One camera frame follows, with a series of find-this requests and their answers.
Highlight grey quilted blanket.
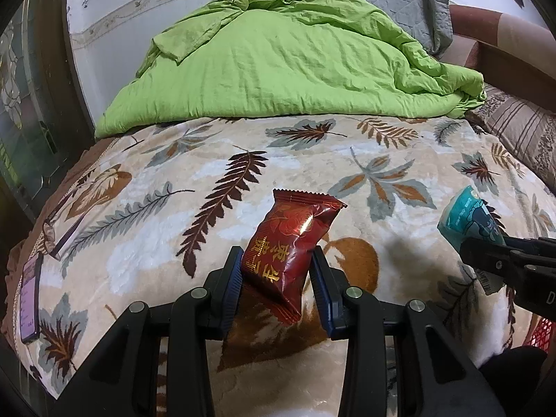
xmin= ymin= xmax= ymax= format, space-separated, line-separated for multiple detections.
xmin=304 ymin=0 xmax=452 ymax=59

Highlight brown striped pillow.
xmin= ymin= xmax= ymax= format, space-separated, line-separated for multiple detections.
xmin=465 ymin=82 xmax=556 ymax=192

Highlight purple smartphone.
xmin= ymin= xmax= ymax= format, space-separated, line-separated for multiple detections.
xmin=18 ymin=256 xmax=44 ymax=344

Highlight leaf print blanket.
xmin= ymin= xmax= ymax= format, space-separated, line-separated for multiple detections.
xmin=2 ymin=113 xmax=556 ymax=417

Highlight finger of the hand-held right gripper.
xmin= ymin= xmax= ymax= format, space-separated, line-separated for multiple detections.
xmin=459 ymin=235 xmax=522 ymax=285

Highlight wooden glass door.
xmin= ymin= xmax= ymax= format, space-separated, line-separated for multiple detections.
xmin=0 ymin=0 xmax=94 ymax=209

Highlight green quilt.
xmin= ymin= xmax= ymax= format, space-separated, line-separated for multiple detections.
xmin=93 ymin=0 xmax=486 ymax=139

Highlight teal tissue packet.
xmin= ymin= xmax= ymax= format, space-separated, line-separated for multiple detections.
xmin=436 ymin=185 xmax=507 ymax=292

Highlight person's dark trouser leg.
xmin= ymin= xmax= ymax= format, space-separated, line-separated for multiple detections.
xmin=478 ymin=345 xmax=550 ymax=417

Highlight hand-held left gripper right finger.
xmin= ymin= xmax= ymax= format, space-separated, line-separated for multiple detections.
xmin=310 ymin=245 xmax=507 ymax=417

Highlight dark red snack packet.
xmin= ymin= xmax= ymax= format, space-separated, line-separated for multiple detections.
xmin=240 ymin=189 xmax=348 ymax=326

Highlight brown padded headboard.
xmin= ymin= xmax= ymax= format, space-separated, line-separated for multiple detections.
xmin=443 ymin=3 xmax=556 ymax=96

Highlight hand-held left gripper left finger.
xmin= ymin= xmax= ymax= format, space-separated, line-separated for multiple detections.
xmin=52 ymin=245 xmax=246 ymax=417

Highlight eyeglasses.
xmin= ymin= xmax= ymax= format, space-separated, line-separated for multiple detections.
xmin=41 ymin=213 xmax=88 ymax=261

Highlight red plastic basket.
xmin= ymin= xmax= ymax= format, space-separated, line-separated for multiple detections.
xmin=523 ymin=317 xmax=556 ymax=350

